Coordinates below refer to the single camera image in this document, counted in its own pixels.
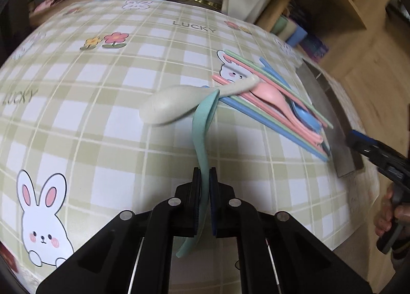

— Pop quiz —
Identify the steel utensil tray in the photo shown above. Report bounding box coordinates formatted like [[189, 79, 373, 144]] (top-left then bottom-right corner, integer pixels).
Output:
[[296, 59, 364, 177]]

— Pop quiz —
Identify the pink chopstick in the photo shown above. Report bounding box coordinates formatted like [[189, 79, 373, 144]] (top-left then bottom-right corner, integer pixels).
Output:
[[224, 50, 334, 129], [212, 74, 324, 151]]

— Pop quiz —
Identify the teal green spoon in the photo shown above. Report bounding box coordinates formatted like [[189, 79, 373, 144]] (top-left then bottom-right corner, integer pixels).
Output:
[[176, 90, 220, 258]]

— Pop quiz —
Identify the cream white spoon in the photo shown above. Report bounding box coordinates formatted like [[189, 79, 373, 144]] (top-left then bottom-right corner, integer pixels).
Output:
[[139, 76, 259, 125]]

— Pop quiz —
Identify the pink spoon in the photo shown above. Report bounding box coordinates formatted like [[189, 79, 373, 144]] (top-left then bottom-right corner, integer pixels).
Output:
[[251, 82, 323, 145]]

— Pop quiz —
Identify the blue spoon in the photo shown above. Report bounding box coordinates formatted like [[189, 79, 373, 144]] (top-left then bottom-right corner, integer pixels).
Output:
[[286, 98, 322, 133]]

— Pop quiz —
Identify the person's right hand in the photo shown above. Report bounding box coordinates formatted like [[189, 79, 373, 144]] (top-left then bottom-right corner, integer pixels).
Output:
[[373, 181, 410, 253]]

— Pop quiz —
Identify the purple small box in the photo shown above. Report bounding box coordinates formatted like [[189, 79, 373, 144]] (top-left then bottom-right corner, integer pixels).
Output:
[[300, 34, 329, 63]]

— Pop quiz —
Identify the plaid bunny tablecloth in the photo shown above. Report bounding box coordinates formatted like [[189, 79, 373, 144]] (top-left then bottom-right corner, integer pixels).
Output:
[[1, 0, 380, 293]]

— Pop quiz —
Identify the blue cup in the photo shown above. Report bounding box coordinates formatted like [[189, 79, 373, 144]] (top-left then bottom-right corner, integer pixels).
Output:
[[286, 26, 308, 47]]

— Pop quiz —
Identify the cream cup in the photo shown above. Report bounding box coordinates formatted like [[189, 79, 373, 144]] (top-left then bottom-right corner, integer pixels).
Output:
[[277, 19, 298, 41]]

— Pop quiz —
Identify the green cup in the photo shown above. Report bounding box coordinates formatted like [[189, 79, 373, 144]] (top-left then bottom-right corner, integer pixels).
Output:
[[270, 15, 288, 35]]

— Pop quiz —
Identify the glass tray gold rim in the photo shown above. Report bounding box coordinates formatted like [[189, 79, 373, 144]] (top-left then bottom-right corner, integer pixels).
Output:
[[167, 0, 222, 12]]

